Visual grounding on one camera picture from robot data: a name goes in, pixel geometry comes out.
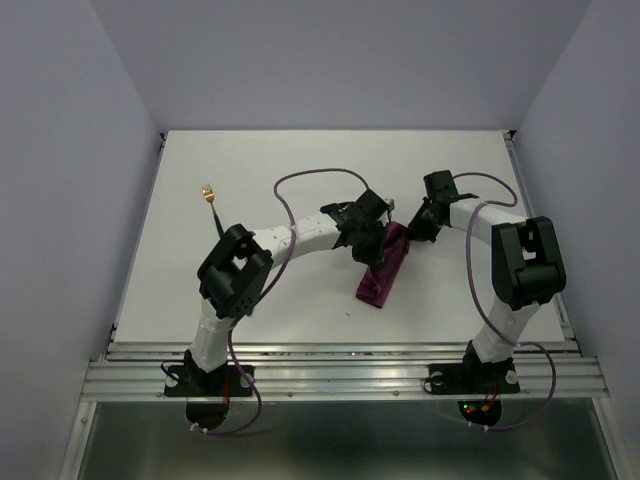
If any gold fork dark handle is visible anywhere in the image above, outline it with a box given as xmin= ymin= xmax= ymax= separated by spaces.
xmin=202 ymin=184 xmax=224 ymax=237

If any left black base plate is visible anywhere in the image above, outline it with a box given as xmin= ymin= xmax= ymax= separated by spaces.
xmin=160 ymin=363 xmax=253 ymax=399

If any purple cloth napkin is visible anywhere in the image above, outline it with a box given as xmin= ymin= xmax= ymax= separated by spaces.
xmin=355 ymin=221 xmax=410 ymax=309

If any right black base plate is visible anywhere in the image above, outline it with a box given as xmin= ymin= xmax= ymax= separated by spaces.
xmin=423 ymin=363 xmax=521 ymax=396

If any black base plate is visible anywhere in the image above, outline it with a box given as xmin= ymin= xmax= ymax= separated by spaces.
xmin=423 ymin=363 xmax=521 ymax=396
xmin=160 ymin=363 xmax=253 ymax=399

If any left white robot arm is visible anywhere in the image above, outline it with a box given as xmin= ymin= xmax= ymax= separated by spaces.
xmin=176 ymin=189 xmax=394 ymax=396

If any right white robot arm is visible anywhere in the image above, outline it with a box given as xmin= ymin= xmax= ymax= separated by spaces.
xmin=409 ymin=170 xmax=567 ymax=395

